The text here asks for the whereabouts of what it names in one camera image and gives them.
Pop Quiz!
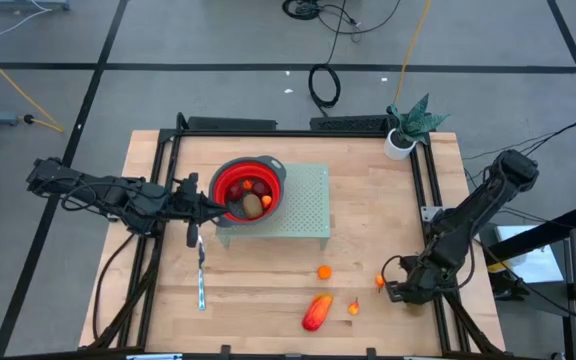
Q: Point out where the coiled black floor cable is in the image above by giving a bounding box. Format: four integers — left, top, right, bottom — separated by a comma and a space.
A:
307, 0, 352, 110

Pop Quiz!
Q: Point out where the red mango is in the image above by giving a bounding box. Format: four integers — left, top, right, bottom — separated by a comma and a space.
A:
301, 293, 335, 333

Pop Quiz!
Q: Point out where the hanging yellow cable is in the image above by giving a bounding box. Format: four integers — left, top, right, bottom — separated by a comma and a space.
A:
392, 0, 434, 106

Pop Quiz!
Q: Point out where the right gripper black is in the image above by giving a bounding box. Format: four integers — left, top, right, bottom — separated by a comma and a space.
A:
384, 254, 450, 306

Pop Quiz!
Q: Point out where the red collapsible bowl grey rim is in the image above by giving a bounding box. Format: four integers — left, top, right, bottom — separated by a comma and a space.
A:
208, 155, 288, 229

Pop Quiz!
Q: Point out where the green perforated metal shelf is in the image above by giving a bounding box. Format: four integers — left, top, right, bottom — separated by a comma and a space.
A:
215, 162, 332, 252

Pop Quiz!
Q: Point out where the potted plant white pot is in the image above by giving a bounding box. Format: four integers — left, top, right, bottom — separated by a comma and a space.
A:
383, 93, 450, 162

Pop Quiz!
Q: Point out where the white sheet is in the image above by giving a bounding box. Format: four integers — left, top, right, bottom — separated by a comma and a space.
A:
493, 224, 565, 285

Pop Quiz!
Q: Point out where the knife with blue handle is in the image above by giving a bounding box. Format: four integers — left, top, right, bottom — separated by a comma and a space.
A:
196, 238, 208, 312

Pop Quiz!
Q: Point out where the yellow floor cable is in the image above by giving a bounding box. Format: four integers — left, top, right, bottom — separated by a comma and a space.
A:
0, 38, 66, 134

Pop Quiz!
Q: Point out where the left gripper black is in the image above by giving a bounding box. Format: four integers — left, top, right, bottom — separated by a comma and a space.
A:
167, 172, 230, 249

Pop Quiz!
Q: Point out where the black box behind table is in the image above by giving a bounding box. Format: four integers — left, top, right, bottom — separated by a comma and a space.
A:
309, 114, 390, 133
186, 115, 279, 133

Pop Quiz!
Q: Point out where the tangled black floor cable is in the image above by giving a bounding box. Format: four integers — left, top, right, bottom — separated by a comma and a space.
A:
281, 0, 402, 36

